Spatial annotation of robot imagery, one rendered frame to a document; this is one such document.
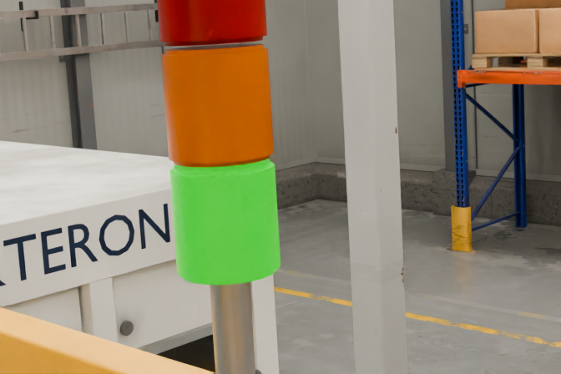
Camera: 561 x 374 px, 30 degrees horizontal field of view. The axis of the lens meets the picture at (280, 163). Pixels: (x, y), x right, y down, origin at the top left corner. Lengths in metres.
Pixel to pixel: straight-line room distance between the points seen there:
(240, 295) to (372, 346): 2.72
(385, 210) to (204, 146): 2.65
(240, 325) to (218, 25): 0.14
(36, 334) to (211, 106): 0.23
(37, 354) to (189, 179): 0.20
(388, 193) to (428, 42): 8.02
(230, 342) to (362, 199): 2.61
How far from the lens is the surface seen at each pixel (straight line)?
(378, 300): 3.15
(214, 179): 0.47
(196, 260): 0.49
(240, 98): 0.47
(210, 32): 0.47
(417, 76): 11.19
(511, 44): 9.04
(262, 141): 0.48
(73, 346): 0.62
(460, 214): 9.38
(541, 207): 10.46
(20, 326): 0.67
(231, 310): 0.50
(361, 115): 3.06
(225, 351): 0.51
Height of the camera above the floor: 2.29
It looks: 9 degrees down
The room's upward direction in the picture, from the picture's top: 3 degrees counter-clockwise
